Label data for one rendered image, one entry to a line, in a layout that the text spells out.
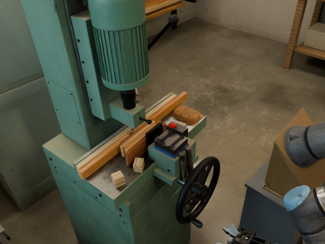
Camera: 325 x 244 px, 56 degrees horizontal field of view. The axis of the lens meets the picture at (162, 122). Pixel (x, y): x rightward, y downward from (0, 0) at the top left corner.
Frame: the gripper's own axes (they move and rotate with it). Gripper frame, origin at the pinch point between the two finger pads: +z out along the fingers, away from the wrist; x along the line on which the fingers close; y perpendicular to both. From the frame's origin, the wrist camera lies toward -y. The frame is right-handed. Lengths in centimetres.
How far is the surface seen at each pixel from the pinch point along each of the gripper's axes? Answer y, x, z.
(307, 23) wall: -15, -338, 84
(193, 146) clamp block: 26.1, -17.6, 15.5
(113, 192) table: 26.1, 15.2, 28.0
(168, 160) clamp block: 27.3, -5.6, 18.6
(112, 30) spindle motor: 78, -3, 19
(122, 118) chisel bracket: 43, -7, 38
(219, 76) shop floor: -29, -217, 140
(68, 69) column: 68, 0, 48
